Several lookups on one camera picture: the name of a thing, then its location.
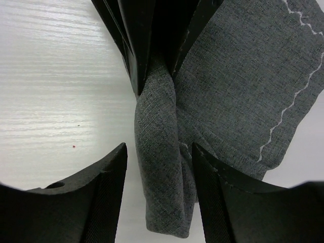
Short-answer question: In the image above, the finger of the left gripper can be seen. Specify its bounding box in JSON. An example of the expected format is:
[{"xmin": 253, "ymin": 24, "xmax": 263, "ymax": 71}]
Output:
[
  {"xmin": 152, "ymin": 0, "xmax": 223, "ymax": 78},
  {"xmin": 92, "ymin": 0, "xmax": 154, "ymax": 96}
]

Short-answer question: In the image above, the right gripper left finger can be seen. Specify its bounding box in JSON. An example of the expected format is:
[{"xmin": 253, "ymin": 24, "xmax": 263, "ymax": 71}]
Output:
[{"xmin": 1, "ymin": 143, "xmax": 128, "ymax": 242}]

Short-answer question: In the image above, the grey cloth napkin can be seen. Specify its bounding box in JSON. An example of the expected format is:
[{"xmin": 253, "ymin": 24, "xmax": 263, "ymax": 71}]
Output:
[{"xmin": 134, "ymin": 1, "xmax": 323, "ymax": 238}]

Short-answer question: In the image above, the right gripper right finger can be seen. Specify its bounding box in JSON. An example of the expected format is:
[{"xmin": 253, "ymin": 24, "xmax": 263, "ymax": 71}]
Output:
[{"xmin": 192, "ymin": 143, "xmax": 323, "ymax": 242}]

